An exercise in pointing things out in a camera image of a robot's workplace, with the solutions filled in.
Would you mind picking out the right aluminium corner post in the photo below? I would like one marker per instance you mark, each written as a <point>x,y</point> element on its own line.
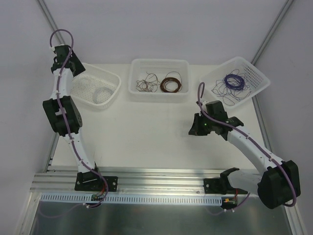
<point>272,30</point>

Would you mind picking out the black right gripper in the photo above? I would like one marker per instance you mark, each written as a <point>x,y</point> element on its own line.
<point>195,126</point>

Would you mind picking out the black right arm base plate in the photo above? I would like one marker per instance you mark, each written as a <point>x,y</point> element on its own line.
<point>220,186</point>

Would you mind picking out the left aluminium corner post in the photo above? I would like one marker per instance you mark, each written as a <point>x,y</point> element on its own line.
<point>60,37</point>

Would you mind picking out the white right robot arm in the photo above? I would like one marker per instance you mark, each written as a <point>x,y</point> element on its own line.
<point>277,182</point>

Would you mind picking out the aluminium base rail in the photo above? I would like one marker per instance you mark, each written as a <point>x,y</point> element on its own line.
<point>130,180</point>

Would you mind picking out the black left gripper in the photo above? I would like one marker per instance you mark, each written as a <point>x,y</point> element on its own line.
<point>79,67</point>

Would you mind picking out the white perforated left basket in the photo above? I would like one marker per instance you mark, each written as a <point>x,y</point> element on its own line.
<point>95,87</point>

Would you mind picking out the white perforated right basket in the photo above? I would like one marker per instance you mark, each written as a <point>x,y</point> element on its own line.
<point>235,82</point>

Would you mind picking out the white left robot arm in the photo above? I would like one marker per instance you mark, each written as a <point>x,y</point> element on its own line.
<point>63,115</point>

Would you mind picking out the aluminium corner post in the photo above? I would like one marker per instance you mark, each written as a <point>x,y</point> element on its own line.
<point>272,30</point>
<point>60,37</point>

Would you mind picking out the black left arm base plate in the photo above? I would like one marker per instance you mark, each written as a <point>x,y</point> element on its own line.
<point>92,182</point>

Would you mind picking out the white slotted middle basket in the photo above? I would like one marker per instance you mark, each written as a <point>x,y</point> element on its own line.
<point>159,80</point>

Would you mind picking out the white slotted cable duct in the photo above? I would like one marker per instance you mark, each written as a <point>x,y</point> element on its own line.
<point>133,199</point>

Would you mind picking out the white perforated basket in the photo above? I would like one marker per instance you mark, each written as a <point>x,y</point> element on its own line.
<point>95,87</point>
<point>235,82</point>

